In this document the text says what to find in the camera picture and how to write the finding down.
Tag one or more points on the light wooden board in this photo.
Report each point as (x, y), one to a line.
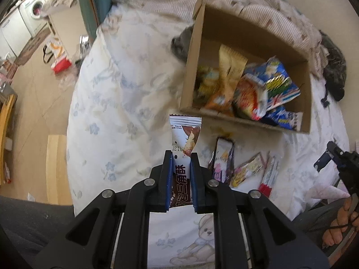
(56, 168)

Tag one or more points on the pink and yellow snack packet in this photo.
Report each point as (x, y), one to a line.
(246, 171)

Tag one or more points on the patterned floor rug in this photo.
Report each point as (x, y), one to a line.
(30, 46)

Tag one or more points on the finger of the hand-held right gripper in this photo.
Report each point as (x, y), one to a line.
(321, 161)

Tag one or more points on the white washing machine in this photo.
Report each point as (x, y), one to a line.
(35, 8)

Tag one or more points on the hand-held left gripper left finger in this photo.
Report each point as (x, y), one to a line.
(168, 180)

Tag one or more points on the person's grey trouser leg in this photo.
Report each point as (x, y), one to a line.
(28, 224)
(311, 217)

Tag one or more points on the red and white snack bar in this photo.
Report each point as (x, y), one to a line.
(267, 178)

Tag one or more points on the white and brown snack packet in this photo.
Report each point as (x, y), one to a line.
(183, 137)

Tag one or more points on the clear plastic bag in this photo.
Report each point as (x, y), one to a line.
(82, 44)

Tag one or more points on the gold snack packet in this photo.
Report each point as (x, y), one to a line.
(231, 64)

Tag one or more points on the pink blanket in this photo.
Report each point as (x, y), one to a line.
(328, 193)

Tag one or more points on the person's right hand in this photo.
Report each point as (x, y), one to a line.
(340, 221)

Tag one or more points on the white and dark snack packet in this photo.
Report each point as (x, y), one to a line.
(297, 121)

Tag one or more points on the grey cloth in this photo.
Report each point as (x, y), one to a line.
(182, 43)

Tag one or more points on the person's left grey trouser leg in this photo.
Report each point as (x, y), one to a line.
(28, 224)

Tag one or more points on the blue and yellow snack packet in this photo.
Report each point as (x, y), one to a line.
(280, 117)

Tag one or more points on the white floor cabinet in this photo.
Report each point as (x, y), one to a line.
(14, 33)

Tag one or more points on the camouflage cloth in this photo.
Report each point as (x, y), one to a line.
(333, 61)

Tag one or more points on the black cloth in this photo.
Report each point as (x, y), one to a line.
(338, 92)

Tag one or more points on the red and orange snack packet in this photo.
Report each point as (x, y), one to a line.
(248, 98)

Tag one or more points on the white teddy-print bed sheet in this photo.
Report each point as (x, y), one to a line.
(126, 103)

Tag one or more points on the yellow wooden shelf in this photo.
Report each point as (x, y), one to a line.
(5, 123)

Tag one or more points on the person's right grey trouser leg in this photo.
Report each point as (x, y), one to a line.
(311, 217)

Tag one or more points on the cardboard box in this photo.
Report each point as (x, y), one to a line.
(252, 28)

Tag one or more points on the large blue green snack packet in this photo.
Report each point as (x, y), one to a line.
(277, 81)

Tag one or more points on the black and white snack packet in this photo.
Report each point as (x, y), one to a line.
(223, 157)

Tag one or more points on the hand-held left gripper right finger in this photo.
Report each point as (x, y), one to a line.
(195, 183)

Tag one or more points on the white and red shopping bag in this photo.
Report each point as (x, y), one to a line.
(59, 56)

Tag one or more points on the teal chair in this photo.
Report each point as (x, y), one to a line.
(96, 8)

